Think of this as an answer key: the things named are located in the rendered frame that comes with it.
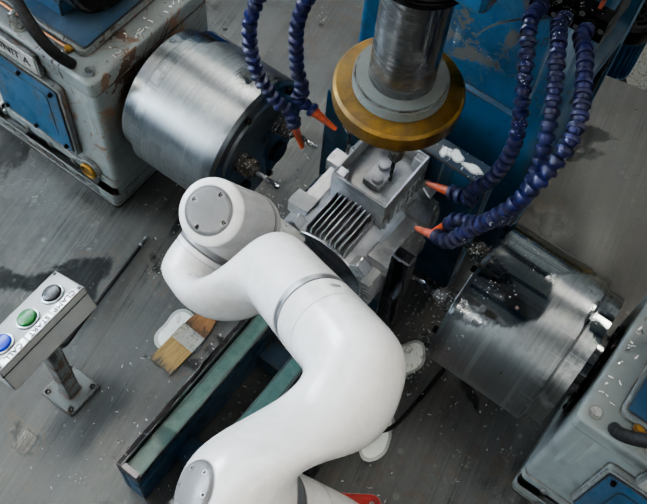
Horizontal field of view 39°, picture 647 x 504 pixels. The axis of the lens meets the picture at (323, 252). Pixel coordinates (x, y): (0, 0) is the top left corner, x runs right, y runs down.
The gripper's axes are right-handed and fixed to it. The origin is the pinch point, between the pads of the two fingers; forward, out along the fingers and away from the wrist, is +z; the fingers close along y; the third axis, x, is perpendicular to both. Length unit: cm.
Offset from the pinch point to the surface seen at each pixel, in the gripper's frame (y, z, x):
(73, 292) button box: -18.6, -12.1, -23.5
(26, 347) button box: -17.8, -17.1, -32.4
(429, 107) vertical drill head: 11.8, -15.7, 25.7
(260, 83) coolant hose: -13.2, -7.8, 16.9
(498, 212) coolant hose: 27.1, -18.7, 18.8
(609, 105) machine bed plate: 25, 65, 55
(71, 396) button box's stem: -17.9, 6.9, -43.4
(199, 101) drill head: -22.6, -2.1, 9.7
